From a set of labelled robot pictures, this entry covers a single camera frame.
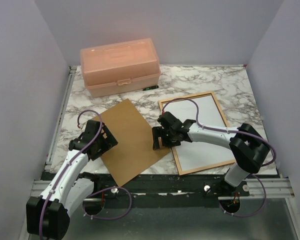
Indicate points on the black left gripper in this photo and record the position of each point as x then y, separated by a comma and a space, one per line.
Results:
109, 142

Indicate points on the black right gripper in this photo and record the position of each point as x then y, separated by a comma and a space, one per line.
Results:
158, 132

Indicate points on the brown frame backing board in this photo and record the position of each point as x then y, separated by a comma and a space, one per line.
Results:
134, 152

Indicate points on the flower field photo print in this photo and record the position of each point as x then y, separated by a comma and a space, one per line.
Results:
196, 157

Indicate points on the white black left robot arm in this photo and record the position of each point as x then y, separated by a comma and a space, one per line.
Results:
48, 215

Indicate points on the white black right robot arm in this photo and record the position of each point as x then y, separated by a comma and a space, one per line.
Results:
247, 146

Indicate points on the black green marker pen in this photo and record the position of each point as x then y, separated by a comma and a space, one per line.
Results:
151, 88

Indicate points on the pink plastic storage box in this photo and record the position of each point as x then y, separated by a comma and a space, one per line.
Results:
119, 68

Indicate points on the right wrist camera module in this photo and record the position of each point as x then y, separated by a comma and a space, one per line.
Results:
167, 120

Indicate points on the black robot mounting base rail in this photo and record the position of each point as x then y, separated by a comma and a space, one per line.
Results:
170, 191

